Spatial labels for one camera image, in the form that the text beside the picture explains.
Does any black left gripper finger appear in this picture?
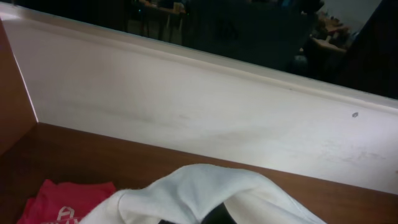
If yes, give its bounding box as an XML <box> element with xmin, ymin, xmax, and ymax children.
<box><xmin>158</xmin><ymin>203</ymin><xmax>237</xmax><ymax>224</ymax></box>

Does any white t-shirt with robot print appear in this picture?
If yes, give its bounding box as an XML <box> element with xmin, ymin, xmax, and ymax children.
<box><xmin>81</xmin><ymin>164</ymin><xmax>322</xmax><ymax>223</ymax></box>

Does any red folded printed t-shirt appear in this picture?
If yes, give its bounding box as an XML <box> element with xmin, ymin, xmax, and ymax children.
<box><xmin>17</xmin><ymin>179</ymin><xmax>116</xmax><ymax>224</ymax></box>

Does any white back wall panel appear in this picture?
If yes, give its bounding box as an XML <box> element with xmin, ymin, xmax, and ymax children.
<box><xmin>1</xmin><ymin>3</ymin><xmax>397</xmax><ymax>194</ymax></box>

